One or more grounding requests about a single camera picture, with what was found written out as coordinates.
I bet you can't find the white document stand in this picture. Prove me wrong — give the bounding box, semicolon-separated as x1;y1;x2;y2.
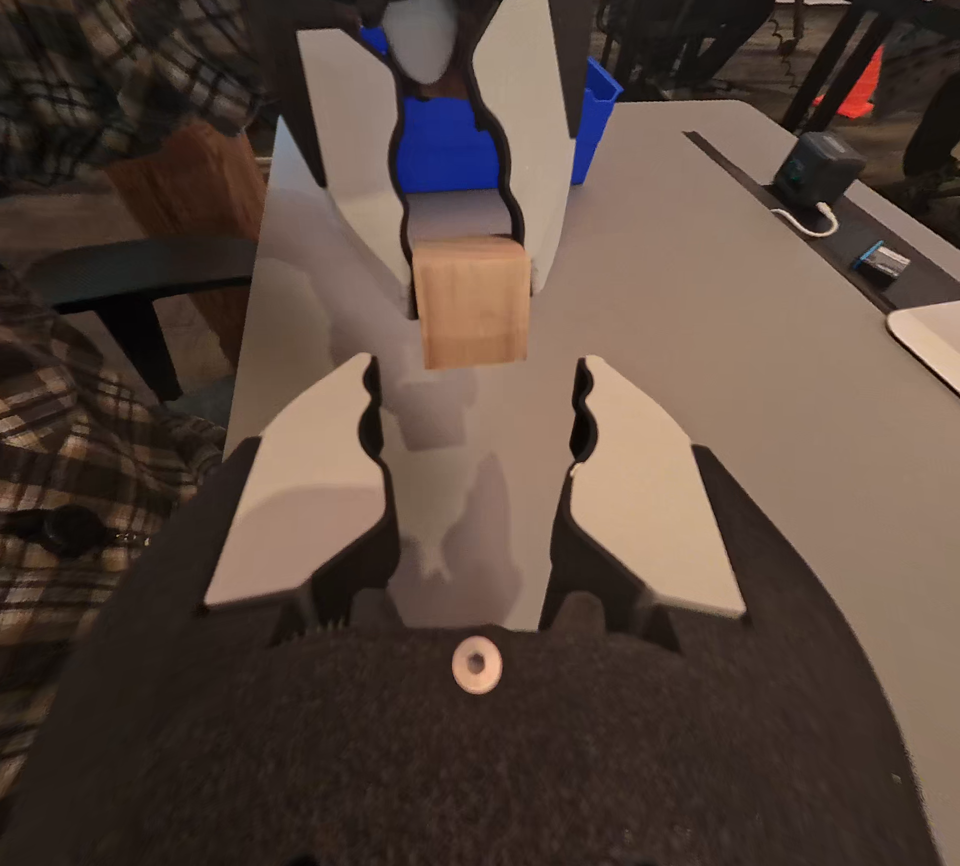
887;298;960;398

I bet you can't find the blue plastic bin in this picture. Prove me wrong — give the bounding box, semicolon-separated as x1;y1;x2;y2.
358;25;625;194

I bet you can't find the white cable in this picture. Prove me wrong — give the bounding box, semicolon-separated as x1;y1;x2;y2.
768;200;840;239

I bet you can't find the small black battery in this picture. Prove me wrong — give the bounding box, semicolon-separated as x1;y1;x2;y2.
849;241;914;291

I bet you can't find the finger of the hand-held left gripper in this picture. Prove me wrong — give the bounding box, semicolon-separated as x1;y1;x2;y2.
466;0;579;296
295;25;419;321

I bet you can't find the black office chair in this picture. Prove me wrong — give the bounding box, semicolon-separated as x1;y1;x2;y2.
28;235;260;402

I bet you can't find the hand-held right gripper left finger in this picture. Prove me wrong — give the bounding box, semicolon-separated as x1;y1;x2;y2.
202;352;402;616

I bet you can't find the wooden cube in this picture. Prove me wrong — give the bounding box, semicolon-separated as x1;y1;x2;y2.
411;233;534;371

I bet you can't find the black charger box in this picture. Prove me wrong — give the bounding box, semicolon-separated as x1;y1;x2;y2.
772;130;867;209

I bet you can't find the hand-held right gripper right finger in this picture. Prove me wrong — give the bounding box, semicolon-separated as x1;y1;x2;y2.
549;354;749;633

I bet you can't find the black table cable channel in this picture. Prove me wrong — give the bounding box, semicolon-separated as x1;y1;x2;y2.
682;129;897;316

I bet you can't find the orange traffic cone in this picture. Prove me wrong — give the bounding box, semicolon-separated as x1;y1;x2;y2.
813;43;885;119

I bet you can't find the black round clip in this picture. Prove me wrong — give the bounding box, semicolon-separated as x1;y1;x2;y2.
26;505;155;558

